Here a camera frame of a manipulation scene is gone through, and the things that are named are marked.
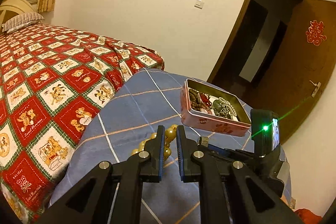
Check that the red patterned bedspread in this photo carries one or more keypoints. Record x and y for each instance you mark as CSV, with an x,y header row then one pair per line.
x,y
54,81

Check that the cream wooden headboard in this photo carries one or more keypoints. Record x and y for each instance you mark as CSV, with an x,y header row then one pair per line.
x,y
11,8

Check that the green jade bangle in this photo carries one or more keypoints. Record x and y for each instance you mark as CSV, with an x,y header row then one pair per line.
x,y
220,108

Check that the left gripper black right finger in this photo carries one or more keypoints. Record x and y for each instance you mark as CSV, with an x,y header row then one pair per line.
x,y
233,207

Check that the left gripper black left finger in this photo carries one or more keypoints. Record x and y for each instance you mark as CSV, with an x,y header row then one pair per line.
x,y
111,193

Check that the red door decoration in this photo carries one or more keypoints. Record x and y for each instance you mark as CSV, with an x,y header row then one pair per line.
x,y
314,34

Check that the brown door frame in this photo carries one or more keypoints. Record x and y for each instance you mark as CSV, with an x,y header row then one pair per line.
x,y
230,40

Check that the striped pillow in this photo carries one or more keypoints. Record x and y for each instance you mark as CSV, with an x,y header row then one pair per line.
x,y
21,20

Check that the white wall switch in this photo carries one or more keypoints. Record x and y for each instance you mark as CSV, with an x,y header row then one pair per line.
x,y
199,4

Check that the blue plaid tablecloth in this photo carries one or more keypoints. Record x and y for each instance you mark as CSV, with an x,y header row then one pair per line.
x,y
150,98

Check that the pink metal tin box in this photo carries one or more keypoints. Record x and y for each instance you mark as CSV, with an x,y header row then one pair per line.
x,y
197,115

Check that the brown wooden door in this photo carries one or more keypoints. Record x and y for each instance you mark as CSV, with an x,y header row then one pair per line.
x,y
285,88

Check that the silver door handle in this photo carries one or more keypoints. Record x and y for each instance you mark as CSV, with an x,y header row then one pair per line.
x,y
316,88

